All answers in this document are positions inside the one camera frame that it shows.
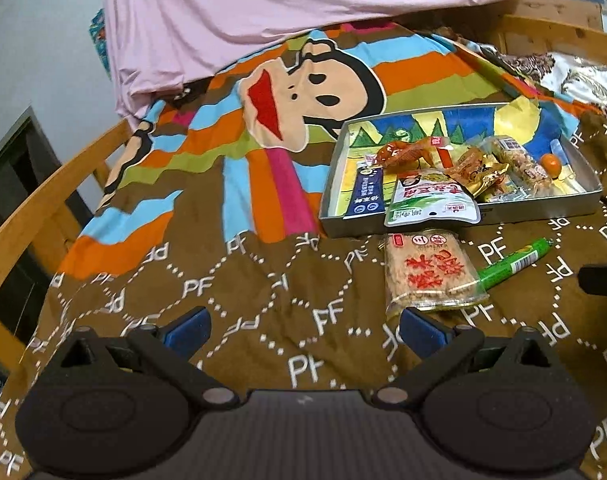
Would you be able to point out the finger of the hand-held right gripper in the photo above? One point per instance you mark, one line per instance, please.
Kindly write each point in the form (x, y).
(601, 280)

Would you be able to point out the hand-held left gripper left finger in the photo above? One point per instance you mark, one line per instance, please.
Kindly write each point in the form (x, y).
(191, 326)

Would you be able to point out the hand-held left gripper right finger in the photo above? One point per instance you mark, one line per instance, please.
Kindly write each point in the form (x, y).
(416, 329)

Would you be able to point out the clear rice cracker packet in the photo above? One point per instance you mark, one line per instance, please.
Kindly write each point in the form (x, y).
(433, 275)

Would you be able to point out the small orange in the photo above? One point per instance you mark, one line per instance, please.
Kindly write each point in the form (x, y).
(551, 162)

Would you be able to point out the blue snack packet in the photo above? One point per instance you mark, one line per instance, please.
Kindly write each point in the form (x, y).
(366, 195)

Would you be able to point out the gold snack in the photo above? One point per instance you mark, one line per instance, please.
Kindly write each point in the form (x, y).
(478, 177)

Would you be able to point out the metal tray with cartoon print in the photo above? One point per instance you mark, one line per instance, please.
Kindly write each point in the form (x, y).
(418, 122)

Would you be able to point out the green sausage stick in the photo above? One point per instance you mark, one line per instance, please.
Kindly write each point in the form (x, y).
(513, 262)

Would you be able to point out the printed blanket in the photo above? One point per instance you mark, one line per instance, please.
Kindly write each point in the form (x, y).
(283, 285)

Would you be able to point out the white green snack packet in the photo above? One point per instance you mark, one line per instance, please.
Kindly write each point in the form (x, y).
(428, 205)

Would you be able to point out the light blue tube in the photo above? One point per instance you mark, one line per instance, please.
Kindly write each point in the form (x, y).
(556, 147)

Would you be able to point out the clear snack bar packet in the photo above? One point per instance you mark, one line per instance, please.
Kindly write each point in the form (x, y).
(521, 165)

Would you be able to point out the orange red snack packet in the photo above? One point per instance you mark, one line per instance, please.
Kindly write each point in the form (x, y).
(401, 154)

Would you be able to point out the floral cloth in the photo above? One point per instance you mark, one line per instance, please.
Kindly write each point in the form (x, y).
(578, 77)

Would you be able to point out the dark furniture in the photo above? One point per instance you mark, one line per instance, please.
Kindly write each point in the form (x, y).
(13, 220)

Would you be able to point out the teal patterned cloth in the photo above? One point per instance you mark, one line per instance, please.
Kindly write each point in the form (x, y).
(98, 35)

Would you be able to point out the pink sheet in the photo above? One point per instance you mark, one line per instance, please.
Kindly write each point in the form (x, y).
(283, 0)

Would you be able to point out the wooden bed frame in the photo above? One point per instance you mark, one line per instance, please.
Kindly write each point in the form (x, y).
(43, 190)

